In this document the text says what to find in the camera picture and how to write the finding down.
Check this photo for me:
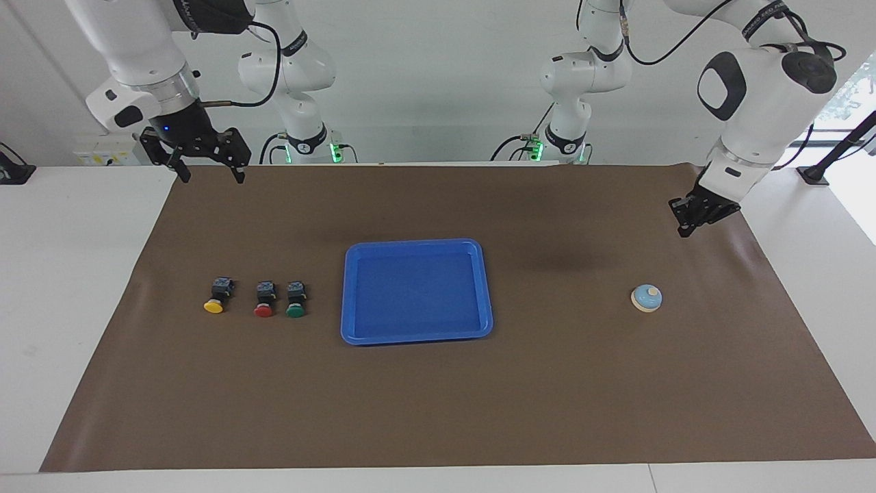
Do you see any light blue desk bell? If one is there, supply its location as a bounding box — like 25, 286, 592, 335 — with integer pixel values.
630, 284, 663, 314

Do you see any yellow push button switch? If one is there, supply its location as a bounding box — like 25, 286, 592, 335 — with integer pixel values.
203, 277, 235, 315

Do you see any red push button switch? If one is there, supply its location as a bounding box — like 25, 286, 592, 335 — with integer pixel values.
253, 280, 276, 318

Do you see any blue plastic tray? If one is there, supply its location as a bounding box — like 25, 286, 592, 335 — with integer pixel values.
340, 238, 494, 346

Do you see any bright window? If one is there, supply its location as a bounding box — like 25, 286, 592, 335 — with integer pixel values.
794, 51, 876, 148

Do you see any brown table mat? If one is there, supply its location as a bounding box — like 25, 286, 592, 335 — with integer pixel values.
39, 163, 876, 473

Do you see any black base cable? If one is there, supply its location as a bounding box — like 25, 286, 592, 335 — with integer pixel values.
489, 103, 555, 162
258, 134, 289, 165

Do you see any white wall outlet box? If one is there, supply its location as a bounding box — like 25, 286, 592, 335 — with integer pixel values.
72, 134, 141, 166

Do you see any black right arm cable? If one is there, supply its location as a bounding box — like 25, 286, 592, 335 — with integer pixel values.
198, 21, 283, 108

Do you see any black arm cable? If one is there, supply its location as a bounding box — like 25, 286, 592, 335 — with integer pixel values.
198, 21, 283, 108
619, 0, 848, 172

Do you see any black camera stand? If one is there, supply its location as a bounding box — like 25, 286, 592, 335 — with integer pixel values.
796, 110, 876, 186

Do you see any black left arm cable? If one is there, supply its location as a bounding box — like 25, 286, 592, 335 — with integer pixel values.
619, 0, 848, 172

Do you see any black clamp mount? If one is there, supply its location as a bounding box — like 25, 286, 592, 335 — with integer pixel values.
0, 142, 36, 184

